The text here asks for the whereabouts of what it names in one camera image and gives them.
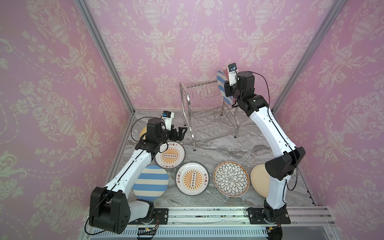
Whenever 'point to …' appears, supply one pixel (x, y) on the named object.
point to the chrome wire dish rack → (205, 114)
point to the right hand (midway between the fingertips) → (232, 79)
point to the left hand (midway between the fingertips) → (180, 127)
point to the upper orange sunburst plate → (171, 155)
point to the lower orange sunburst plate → (192, 178)
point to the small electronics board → (146, 231)
